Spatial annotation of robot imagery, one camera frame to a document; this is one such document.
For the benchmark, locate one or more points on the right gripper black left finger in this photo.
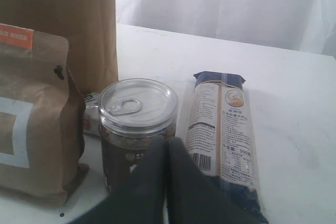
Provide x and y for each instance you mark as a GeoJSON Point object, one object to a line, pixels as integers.
{"type": "Point", "coordinates": [140, 199]}

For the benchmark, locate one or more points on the small white blue packet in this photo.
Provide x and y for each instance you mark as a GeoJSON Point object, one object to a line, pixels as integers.
{"type": "Point", "coordinates": [91, 120]}

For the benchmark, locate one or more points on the brown paper shopping bag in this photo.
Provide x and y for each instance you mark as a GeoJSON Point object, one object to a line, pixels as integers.
{"type": "Point", "coordinates": [88, 25]}

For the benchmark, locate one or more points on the dark blue pasta packet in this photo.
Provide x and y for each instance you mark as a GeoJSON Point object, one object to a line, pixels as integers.
{"type": "Point", "coordinates": [219, 138]}

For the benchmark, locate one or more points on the brown kraft pouch orange label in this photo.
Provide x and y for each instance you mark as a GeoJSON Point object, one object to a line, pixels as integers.
{"type": "Point", "coordinates": [41, 117]}

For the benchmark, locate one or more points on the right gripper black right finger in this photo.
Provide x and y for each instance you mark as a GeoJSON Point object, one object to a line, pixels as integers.
{"type": "Point", "coordinates": [191, 197]}

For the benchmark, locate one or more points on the dark clear pull-tab jar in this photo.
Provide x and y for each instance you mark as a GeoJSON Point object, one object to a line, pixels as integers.
{"type": "Point", "coordinates": [133, 113]}

